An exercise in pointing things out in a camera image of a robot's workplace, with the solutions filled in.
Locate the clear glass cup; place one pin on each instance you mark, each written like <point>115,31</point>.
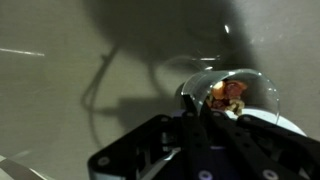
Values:
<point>260,90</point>

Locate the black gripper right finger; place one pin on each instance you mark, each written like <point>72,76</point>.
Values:
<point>240,140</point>

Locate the nut and dried fruit mix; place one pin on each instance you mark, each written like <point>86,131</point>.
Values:
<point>230,91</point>

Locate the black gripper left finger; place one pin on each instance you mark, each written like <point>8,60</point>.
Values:
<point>193,140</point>

